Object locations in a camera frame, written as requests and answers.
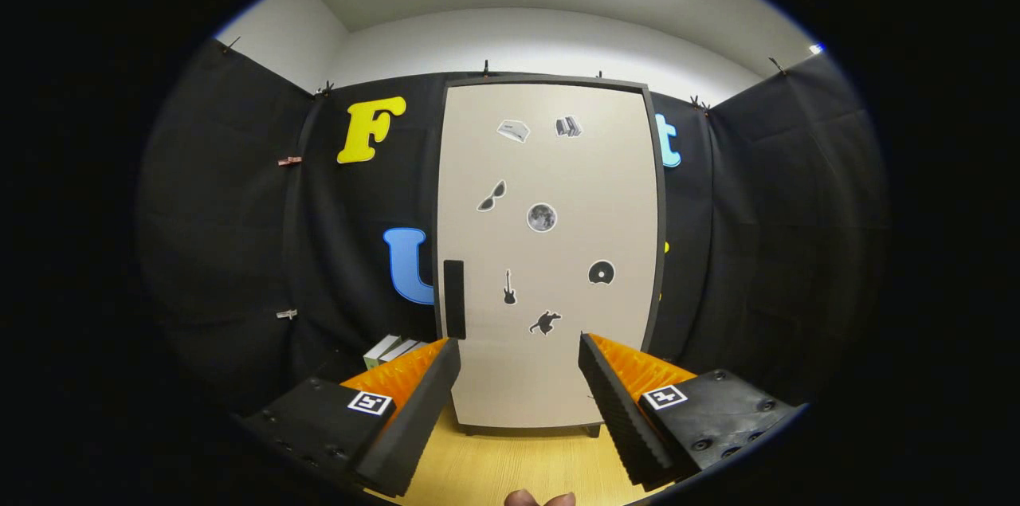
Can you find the white cloth clip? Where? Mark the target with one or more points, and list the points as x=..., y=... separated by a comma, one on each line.
x=286, y=314

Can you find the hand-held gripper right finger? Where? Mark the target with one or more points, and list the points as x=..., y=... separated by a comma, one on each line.
x=617, y=418

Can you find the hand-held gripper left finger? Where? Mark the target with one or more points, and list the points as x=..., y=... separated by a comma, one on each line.
x=418, y=418

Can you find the row of black cloth clamps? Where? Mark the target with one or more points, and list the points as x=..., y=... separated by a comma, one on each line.
x=485, y=69

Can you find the red cloth clip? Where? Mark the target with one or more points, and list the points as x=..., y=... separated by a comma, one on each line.
x=290, y=161

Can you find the black backdrop cloth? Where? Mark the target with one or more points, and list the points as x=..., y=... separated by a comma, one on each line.
x=223, y=235

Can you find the green book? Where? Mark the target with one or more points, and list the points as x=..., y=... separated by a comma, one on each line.
x=381, y=350

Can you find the dark grey cabinet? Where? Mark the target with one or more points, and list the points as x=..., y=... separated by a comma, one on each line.
x=550, y=80

